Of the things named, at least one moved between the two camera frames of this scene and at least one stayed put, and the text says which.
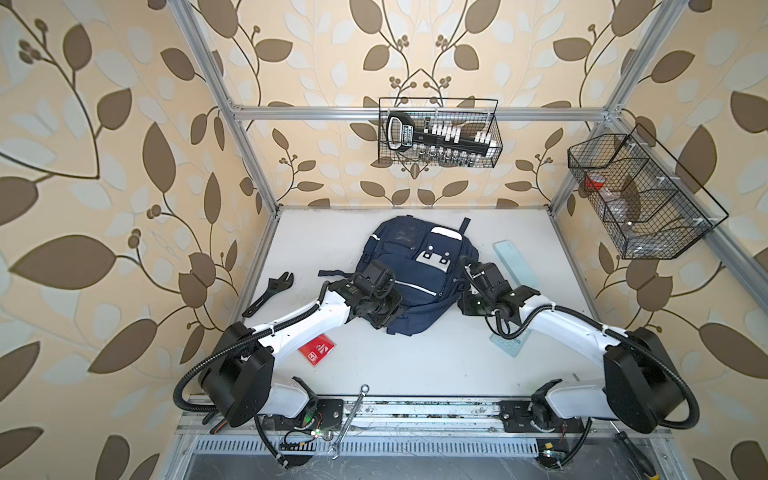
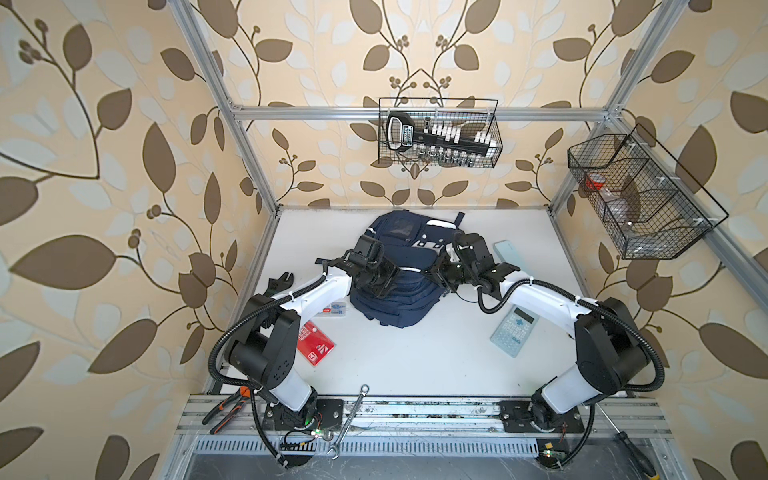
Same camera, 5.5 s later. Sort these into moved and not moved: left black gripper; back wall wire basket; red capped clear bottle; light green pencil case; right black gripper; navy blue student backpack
Moved: right black gripper; left black gripper
Not moved: back wall wire basket; red capped clear bottle; navy blue student backpack; light green pencil case
